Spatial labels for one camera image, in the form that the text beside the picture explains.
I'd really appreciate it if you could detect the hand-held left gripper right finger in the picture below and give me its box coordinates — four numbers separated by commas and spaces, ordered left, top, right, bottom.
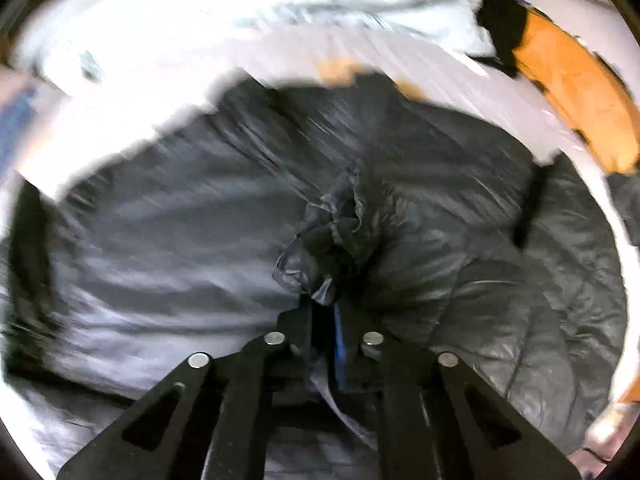
332, 304, 584, 480

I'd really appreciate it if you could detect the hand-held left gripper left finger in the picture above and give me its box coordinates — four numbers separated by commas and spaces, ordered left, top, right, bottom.
55, 294, 316, 480

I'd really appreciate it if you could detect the black puffer jacket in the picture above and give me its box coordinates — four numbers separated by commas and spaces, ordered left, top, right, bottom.
0, 72, 628, 480

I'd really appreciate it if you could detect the grey heart print bed sheet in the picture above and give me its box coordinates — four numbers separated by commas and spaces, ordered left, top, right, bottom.
0, 25, 640, 461

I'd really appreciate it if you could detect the dark grey garment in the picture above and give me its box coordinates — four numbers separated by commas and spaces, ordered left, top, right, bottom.
607, 170, 640, 247

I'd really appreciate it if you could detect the light blue duvet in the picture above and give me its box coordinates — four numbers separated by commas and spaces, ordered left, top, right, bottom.
15, 0, 496, 96

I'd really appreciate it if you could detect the yellow cushion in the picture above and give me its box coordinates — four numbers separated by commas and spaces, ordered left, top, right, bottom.
512, 7, 640, 176

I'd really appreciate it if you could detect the blue pillow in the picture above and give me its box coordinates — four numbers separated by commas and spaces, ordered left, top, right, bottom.
0, 85, 40, 173

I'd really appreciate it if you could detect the black garment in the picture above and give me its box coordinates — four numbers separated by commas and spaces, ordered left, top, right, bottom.
475, 0, 532, 78

